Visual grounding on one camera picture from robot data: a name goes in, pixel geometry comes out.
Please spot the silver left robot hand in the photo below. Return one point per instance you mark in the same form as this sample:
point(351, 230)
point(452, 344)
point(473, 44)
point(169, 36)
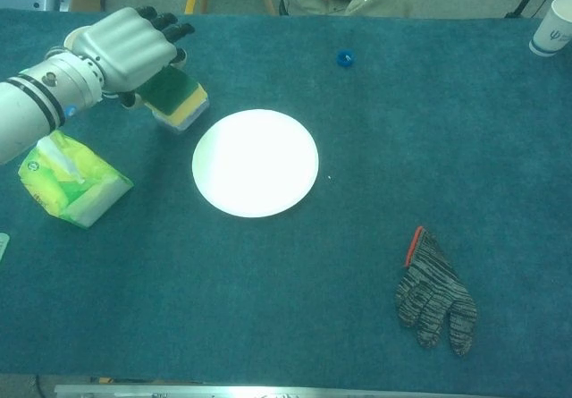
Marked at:
point(127, 47)

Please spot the blue bottle cap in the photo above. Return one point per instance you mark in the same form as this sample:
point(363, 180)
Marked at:
point(344, 58)

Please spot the aluminium frame rail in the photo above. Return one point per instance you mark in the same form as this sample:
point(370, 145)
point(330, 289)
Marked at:
point(313, 391)

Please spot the pale green scrubbing brush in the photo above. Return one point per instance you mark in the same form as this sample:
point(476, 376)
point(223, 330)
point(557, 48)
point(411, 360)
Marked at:
point(2, 246)

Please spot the single white paper cup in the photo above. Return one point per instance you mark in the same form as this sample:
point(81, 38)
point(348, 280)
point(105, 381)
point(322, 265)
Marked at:
point(554, 27)

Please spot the yellow green tissue pack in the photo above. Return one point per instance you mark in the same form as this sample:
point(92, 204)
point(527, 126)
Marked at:
point(58, 179)

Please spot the teal felt table cover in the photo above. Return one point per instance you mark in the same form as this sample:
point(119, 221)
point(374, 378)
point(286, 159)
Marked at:
point(286, 290)

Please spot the grey striped knit glove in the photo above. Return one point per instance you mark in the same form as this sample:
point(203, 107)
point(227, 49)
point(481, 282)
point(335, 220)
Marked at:
point(431, 295)

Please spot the round white plate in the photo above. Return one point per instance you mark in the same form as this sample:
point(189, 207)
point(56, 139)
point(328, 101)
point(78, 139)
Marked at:
point(254, 163)

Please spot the green yellow sponge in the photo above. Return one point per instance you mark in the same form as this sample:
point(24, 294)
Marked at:
point(172, 91)

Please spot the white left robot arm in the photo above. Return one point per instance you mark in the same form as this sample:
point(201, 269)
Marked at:
point(31, 107)

